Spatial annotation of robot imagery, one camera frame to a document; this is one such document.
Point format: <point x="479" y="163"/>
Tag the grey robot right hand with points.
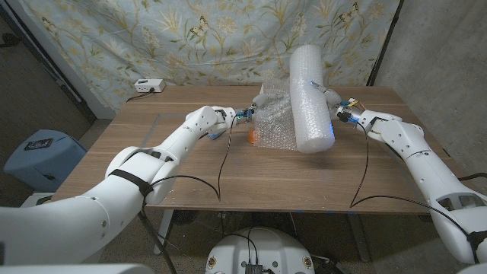
<point x="333" y="99"/>

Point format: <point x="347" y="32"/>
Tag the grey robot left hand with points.
<point x="260" y="100"/>

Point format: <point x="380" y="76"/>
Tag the bubble wrap roll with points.
<point x="310" y="106"/>

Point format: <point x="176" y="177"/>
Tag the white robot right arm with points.
<point x="418" y="160"/>

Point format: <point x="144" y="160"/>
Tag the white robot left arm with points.
<point x="114" y="190"/>

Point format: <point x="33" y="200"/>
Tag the orange cup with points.
<point x="251" y="137"/>

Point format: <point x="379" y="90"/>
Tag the white power strip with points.
<point x="149" y="85"/>

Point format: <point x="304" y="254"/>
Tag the black backdrop stand pole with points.
<point x="384" y="42"/>
<point x="57" y="78"/>

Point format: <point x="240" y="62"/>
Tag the floral backdrop cloth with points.
<point x="152" y="38"/>

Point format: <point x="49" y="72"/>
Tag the grey table leg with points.
<point x="359" y="239"/>

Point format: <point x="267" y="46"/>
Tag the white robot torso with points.
<point x="266" y="247"/>

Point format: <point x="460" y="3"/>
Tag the white table leg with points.
<point x="164" y="228"/>

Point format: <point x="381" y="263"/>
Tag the blue plastic bin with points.
<point x="45" y="163"/>

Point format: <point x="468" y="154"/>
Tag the yellow and white floor mat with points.
<point x="34" y="199"/>

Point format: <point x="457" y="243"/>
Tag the blue toy camera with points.
<point x="215" y="136"/>

